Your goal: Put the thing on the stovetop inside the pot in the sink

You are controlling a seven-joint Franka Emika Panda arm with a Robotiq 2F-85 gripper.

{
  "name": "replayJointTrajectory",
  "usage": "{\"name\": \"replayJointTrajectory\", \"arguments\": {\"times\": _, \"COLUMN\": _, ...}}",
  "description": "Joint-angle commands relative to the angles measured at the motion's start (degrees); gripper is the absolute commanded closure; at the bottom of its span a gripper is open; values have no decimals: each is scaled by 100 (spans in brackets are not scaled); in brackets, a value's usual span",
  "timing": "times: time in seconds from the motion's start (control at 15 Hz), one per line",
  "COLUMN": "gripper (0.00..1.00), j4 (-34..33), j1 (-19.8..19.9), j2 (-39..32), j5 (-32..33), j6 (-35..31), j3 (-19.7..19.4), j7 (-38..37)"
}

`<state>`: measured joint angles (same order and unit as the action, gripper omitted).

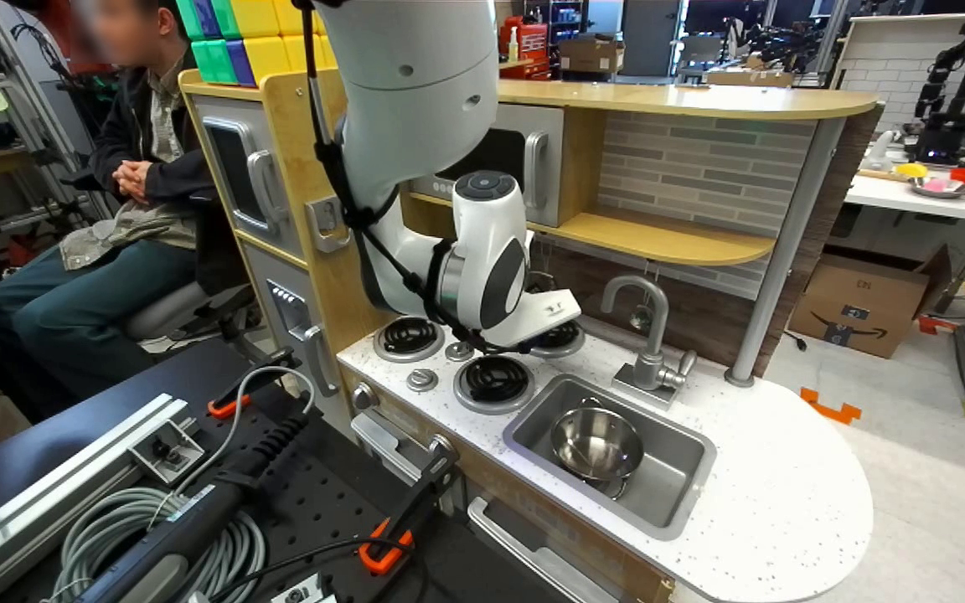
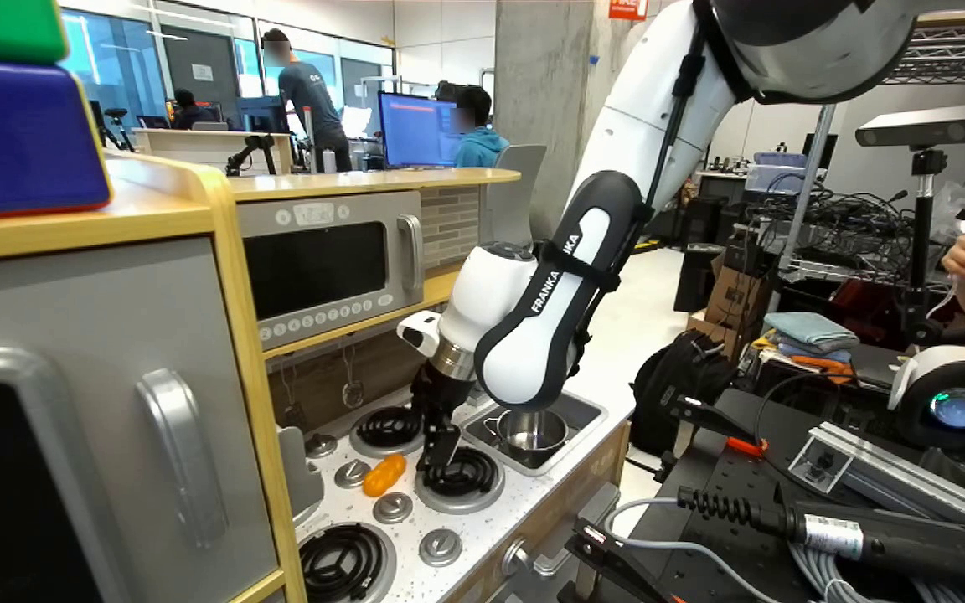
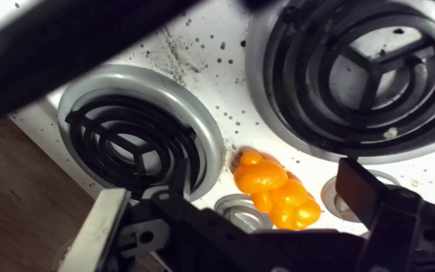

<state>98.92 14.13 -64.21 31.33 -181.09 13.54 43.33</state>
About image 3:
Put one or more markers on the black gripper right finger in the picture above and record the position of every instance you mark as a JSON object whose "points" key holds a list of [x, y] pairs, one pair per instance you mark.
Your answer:
{"points": [[368, 197]]}

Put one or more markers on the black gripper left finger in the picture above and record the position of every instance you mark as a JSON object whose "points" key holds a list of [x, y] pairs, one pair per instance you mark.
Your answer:
{"points": [[178, 182]]}

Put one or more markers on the orange toy bell pepper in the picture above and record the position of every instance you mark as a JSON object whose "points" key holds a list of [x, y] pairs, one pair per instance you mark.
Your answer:
{"points": [[272, 194]]}

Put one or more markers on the grey stove knob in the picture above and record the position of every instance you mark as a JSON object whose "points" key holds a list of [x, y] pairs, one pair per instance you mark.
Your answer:
{"points": [[240, 212], [329, 197]]}

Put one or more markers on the black coil stove burner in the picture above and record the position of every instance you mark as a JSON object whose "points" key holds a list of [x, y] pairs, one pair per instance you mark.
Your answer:
{"points": [[127, 137], [358, 76]]}

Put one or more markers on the toy kitchen play set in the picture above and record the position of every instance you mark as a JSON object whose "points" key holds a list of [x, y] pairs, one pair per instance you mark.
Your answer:
{"points": [[211, 61]]}

